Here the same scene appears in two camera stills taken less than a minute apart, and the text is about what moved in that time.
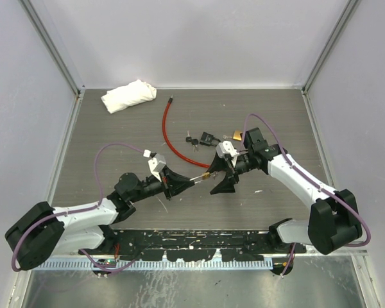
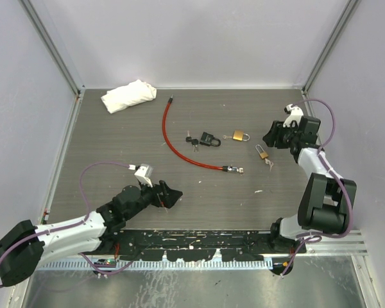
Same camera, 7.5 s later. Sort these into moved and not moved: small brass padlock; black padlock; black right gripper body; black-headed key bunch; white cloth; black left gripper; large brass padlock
Moved: small brass padlock; black left gripper; black right gripper body
Not moved: white cloth; black padlock; black-headed key bunch; large brass padlock
